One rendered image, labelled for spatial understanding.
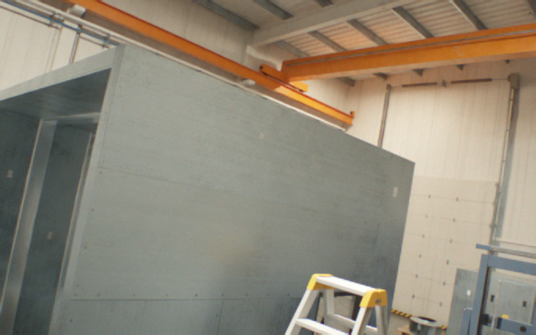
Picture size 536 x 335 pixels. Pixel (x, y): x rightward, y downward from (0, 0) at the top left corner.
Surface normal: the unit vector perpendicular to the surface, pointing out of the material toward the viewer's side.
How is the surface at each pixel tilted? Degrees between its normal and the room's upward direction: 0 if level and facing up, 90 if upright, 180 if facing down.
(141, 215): 90
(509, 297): 90
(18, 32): 90
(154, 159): 90
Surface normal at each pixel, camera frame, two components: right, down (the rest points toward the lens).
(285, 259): 0.69, 0.06
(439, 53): -0.70, -0.19
